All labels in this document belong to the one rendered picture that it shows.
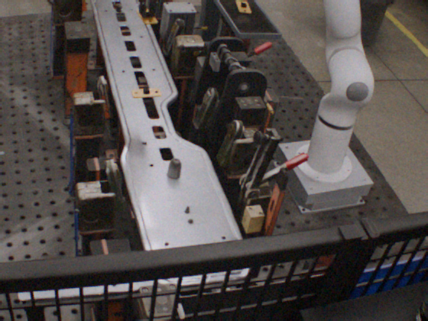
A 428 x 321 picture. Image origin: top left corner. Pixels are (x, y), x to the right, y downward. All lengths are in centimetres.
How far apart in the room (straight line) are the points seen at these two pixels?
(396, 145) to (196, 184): 229
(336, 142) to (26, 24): 151
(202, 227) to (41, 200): 62
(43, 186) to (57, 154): 16
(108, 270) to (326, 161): 138
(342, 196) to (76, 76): 95
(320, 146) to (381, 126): 189
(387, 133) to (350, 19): 212
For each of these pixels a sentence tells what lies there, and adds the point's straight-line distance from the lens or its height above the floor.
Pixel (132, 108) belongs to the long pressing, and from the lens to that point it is 167.
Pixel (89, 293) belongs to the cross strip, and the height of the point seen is 100.
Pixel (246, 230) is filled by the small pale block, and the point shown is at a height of 102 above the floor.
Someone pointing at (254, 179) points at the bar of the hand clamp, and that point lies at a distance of 135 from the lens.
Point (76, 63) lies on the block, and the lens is 199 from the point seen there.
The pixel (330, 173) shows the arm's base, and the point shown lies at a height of 80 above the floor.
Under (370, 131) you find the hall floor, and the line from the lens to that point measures 364.
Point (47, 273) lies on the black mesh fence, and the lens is 56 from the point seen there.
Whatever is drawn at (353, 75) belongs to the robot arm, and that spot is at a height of 120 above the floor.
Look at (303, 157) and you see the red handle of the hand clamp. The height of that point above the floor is 115.
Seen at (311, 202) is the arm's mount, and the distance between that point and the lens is 187.
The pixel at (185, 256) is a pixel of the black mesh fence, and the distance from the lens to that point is 58.
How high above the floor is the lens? 199
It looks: 40 degrees down
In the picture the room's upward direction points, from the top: 12 degrees clockwise
